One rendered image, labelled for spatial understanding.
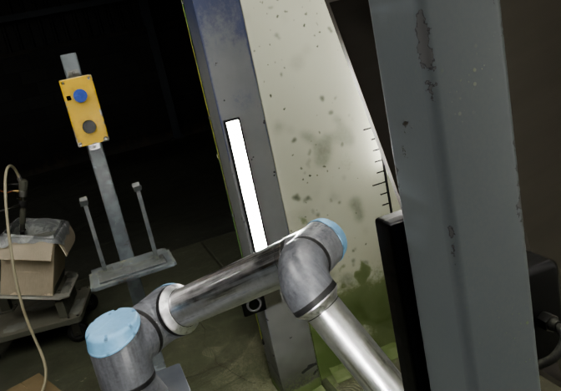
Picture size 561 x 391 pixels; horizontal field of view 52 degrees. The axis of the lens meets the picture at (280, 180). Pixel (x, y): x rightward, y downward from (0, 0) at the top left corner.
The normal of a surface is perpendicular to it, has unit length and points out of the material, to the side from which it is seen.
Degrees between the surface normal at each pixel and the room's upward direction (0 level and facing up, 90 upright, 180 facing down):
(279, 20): 90
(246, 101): 90
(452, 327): 90
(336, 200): 90
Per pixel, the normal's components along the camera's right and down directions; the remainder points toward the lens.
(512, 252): 0.35, 0.17
